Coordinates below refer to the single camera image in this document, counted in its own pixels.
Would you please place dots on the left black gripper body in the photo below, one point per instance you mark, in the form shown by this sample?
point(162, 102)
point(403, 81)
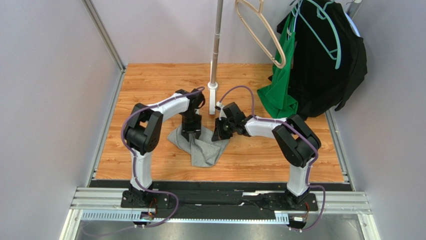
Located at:
point(191, 122)

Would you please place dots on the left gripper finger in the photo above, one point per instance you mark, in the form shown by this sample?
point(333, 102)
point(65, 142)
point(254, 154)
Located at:
point(186, 136)
point(196, 134)

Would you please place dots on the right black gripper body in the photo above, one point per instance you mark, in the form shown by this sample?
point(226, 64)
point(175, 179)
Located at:
point(223, 125)

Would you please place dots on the grey cloth napkin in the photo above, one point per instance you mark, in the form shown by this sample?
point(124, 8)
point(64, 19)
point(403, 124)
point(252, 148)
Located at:
point(204, 152)

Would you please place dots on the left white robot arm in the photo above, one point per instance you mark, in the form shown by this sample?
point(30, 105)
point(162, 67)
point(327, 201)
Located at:
point(141, 131)

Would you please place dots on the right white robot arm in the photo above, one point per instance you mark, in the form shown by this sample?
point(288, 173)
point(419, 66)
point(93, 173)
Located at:
point(297, 142)

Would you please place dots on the green shirt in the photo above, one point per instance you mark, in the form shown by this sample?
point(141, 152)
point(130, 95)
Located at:
point(275, 97)

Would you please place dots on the beige clothes hanger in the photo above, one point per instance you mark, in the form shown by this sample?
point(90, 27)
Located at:
point(252, 17)

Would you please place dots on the metal stand pole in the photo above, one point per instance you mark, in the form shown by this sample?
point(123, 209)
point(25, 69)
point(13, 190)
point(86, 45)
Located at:
point(216, 43)

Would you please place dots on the black shirt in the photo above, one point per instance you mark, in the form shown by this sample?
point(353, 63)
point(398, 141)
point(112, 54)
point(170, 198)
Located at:
point(314, 82)

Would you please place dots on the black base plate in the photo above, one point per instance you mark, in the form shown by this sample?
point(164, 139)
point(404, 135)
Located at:
point(211, 200)

